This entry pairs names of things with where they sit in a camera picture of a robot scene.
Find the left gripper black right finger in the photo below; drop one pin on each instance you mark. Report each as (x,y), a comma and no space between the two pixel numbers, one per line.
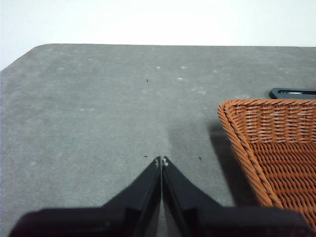
(234,222)

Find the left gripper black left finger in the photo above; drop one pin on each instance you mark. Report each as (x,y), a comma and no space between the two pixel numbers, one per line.
(98,222)

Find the brown wicker basket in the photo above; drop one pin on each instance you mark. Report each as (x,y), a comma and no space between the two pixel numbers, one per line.
(279,153)

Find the dark green flat board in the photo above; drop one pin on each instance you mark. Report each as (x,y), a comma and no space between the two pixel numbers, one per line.
(275,93)

